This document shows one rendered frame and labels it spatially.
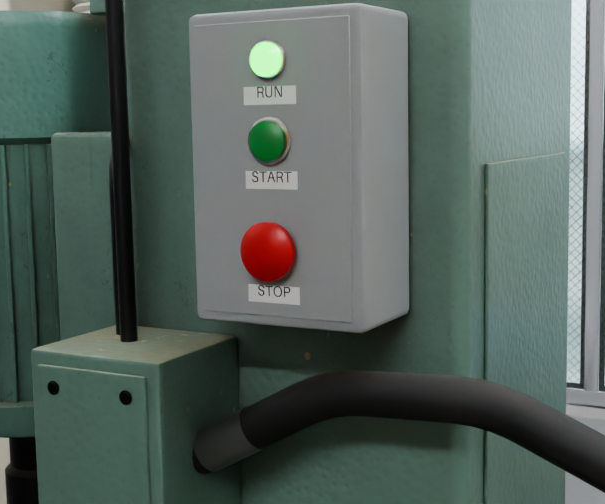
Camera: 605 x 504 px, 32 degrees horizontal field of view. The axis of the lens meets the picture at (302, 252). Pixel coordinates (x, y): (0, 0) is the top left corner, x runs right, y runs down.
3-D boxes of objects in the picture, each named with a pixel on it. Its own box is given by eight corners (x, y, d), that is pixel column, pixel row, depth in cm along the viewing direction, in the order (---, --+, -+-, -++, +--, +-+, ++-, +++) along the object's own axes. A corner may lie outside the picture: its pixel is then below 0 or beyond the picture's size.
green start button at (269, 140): (250, 165, 54) (249, 117, 53) (292, 165, 52) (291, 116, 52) (243, 165, 53) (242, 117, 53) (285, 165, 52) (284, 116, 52)
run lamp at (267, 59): (251, 80, 53) (250, 40, 53) (286, 79, 52) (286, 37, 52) (245, 80, 52) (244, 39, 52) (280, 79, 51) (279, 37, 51)
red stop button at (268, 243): (248, 278, 54) (246, 219, 54) (299, 281, 53) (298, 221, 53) (237, 281, 54) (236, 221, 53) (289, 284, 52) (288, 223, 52)
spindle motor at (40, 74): (33, 376, 98) (15, 32, 94) (192, 397, 89) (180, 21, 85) (-125, 427, 82) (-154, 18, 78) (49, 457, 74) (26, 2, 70)
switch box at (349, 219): (252, 302, 62) (246, 22, 60) (412, 314, 57) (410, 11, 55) (193, 320, 56) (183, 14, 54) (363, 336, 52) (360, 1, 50)
